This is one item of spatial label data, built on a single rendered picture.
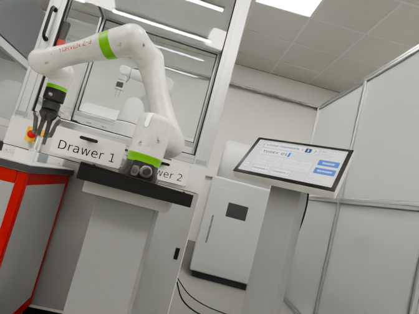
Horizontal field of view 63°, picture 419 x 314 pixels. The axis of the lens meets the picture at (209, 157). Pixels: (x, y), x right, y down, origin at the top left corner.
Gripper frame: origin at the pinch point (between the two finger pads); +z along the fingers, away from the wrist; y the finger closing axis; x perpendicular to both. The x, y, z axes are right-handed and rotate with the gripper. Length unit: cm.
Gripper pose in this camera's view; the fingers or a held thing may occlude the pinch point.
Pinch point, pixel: (38, 143)
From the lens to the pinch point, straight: 174.8
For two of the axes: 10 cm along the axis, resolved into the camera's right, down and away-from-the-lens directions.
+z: -2.6, 9.6, -1.0
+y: 9.6, 2.7, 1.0
